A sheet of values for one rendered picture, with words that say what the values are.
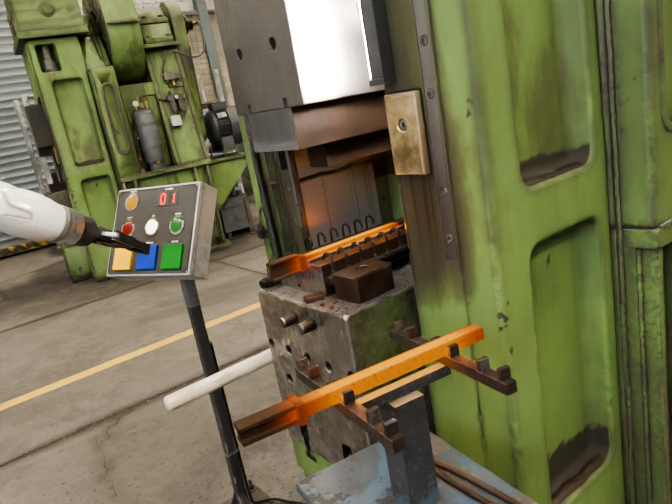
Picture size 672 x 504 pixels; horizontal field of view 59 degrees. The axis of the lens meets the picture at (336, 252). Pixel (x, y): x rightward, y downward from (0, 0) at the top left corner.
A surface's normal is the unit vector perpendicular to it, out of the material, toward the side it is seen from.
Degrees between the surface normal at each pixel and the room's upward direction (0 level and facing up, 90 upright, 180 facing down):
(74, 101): 89
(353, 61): 90
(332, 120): 90
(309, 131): 90
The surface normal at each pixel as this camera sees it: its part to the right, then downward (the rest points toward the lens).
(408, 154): -0.77, 0.29
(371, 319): 0.61, 0.10
